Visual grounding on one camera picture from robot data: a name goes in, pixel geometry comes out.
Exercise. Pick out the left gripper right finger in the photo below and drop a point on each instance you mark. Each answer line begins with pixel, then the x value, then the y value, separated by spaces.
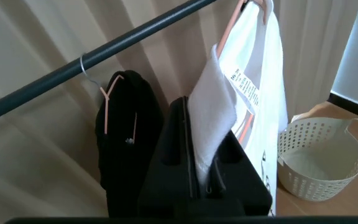
pixel 241 183

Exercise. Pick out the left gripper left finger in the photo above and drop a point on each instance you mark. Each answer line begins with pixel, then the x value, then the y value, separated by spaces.
pixel 169 174

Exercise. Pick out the black shorts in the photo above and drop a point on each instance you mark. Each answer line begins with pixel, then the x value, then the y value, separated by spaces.
pixel 126 168

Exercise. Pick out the white garment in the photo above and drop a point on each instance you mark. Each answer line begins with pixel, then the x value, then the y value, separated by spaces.
pixel 269 77

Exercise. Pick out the pink clothes hanger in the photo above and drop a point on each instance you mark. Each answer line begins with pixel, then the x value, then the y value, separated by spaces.
pixel 225 34
pixel 106 115

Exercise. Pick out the white laundry basket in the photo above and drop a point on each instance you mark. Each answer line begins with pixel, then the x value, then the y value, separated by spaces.
pixel 322 186

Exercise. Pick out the black clothes rack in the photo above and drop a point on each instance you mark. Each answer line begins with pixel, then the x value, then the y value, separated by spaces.
pixel 104 53

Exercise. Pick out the white curtain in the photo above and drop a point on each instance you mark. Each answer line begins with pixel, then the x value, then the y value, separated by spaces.
pixel 42 155

